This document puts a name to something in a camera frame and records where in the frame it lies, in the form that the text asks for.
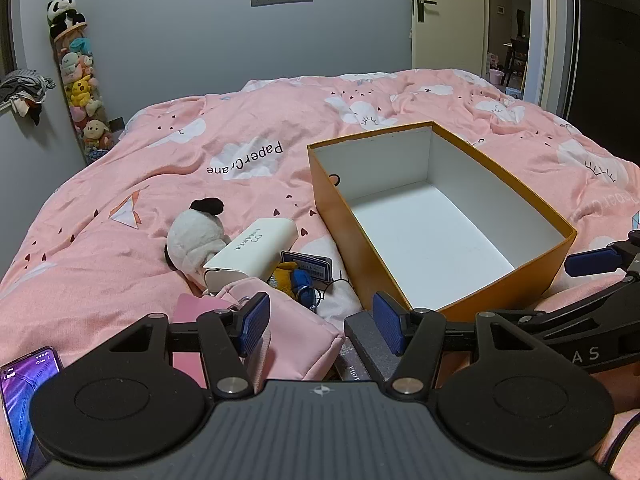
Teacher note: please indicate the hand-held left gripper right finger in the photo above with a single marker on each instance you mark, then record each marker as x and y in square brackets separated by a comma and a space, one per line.
[387, 325]

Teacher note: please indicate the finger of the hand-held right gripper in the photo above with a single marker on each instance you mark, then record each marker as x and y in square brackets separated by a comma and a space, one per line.
[590, 310]
[590, 262]

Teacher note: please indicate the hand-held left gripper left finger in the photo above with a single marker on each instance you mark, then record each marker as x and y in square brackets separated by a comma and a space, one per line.
[255, 322]

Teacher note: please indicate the pink fabric pouch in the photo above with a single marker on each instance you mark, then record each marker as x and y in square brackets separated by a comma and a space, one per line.
[300, 340]

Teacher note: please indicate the dark card box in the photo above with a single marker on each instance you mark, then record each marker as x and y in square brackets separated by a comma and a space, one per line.
[350, 367]

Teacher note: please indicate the white rectangular box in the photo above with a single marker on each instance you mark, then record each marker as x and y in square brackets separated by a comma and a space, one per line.
[250, 250]

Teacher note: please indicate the small blue card deck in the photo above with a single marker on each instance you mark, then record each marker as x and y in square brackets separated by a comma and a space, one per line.
[310, 267]

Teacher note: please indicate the white plush toy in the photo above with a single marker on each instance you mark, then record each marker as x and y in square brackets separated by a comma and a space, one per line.
[192, 240]

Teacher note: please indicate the orange cardboard box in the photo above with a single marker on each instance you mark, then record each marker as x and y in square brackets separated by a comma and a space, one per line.
[340, 220]

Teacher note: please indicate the pink bin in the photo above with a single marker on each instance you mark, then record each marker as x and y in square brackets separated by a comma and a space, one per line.
[497, 77]

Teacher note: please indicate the dark wooden chair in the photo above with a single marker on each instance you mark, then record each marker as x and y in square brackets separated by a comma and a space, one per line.
[517, 57]

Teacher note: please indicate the dark wardrobe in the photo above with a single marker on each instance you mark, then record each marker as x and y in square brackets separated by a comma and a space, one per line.
[610, 35]

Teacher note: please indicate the smartphone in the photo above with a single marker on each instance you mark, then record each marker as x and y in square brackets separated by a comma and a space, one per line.
[25, 390]

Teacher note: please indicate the cream door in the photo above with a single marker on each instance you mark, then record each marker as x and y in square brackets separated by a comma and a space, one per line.
[450, 35]

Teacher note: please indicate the clear tube of plush toys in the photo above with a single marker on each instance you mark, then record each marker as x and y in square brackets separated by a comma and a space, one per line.
[82, 95]

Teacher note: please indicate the hanging grey clothes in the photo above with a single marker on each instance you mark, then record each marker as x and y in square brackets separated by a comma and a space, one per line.
[22, 87]

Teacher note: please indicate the panda plush toy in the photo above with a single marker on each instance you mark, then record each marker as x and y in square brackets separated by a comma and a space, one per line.
[62, 10]

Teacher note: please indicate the white door frame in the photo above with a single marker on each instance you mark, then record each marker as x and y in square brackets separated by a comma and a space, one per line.
[550, 35]

